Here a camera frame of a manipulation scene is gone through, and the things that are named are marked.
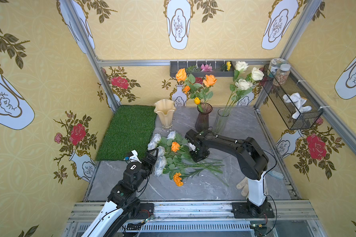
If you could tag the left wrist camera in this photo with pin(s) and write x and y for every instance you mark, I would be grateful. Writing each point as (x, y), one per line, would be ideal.
(132, 156)

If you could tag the glass jar with white lid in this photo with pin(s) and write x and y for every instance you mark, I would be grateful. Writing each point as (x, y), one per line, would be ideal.
(274, 65)

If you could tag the white cloth in basket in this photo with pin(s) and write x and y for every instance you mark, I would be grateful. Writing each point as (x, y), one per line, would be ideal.
(298, 103)

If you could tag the white rose stem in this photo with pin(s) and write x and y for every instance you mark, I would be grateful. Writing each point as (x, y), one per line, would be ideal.
(242, 85)

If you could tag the orange marigold stem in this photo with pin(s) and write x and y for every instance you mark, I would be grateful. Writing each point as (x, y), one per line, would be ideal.
(186, 90)

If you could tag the cream ruffled vase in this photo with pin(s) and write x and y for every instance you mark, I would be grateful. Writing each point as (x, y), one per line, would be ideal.
(165, 109)

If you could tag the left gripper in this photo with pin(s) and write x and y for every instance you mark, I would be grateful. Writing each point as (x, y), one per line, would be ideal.
(148, 160)

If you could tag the pale blue rose top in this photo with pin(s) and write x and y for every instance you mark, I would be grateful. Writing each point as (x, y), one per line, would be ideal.
(154, 142)

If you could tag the clear glass vase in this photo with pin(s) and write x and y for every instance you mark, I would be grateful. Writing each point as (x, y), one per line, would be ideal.
(221, 120)

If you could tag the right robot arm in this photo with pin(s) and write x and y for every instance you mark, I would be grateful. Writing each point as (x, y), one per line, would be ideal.
(252, 160)

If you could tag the green artificial grass mat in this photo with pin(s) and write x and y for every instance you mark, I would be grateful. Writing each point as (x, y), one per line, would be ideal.
(131, 128)

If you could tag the orange rose stem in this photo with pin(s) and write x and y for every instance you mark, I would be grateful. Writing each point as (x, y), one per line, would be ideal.
(208, 83)

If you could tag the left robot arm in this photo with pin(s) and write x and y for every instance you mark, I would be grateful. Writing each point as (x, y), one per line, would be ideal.
(122, 202)

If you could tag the purple glass vase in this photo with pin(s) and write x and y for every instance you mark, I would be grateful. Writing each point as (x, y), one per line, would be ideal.
(202, 121)

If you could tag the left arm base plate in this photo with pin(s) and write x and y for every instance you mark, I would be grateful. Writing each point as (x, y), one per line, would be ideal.
(144, 211)

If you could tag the teal toothbrush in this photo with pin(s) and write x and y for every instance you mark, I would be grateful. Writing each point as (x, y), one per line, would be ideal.
(276, 174)

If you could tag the pink flower in tray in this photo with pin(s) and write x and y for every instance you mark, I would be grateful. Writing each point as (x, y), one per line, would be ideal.
(206, 68)

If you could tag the black wire wall basket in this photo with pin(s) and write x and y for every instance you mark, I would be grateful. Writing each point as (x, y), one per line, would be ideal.
(305, 120)

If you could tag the grey wall planter tray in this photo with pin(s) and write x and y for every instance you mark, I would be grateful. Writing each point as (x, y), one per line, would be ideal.
(193, 67)

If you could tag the beige work glove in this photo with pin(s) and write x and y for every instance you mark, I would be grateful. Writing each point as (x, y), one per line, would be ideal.
(243, 187)

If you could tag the bottle with colourful beads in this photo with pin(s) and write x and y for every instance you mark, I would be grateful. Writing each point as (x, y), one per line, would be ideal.
(282, 75)

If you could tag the orange marigold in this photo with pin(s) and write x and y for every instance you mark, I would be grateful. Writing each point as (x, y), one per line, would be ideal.
(180, 173)

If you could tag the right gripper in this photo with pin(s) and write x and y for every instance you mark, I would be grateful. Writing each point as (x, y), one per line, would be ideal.
(196, 142)

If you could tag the orange rose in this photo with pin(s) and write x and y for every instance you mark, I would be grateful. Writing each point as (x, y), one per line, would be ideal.
(183, 150)
(183, 79)

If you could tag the yellow orange tulip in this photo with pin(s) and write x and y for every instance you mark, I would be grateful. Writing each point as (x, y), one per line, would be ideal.
(197, 100)

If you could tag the yellow flower in tray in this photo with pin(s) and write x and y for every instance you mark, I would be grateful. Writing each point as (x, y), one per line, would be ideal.
(228, 65)

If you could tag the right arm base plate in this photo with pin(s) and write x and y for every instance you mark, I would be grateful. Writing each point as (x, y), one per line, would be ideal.
(245, 210)

